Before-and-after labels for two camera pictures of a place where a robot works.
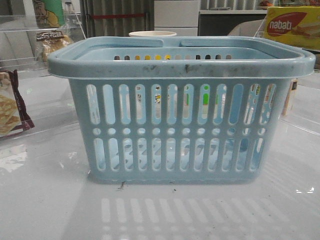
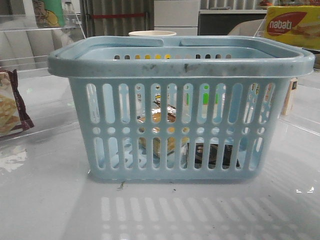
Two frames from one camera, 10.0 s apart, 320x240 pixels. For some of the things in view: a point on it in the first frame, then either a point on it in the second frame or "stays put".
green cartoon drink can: (49, 13) stays put
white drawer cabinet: (180, 16) stays put
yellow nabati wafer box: (299, 25) stays put
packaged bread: (44, 41) → (198, 129)
